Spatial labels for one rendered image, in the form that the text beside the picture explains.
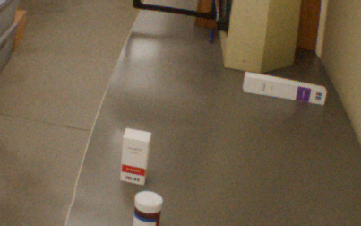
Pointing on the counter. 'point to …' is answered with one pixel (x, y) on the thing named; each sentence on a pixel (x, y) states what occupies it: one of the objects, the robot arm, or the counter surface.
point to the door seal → (176, 11)
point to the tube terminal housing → (261, 35)
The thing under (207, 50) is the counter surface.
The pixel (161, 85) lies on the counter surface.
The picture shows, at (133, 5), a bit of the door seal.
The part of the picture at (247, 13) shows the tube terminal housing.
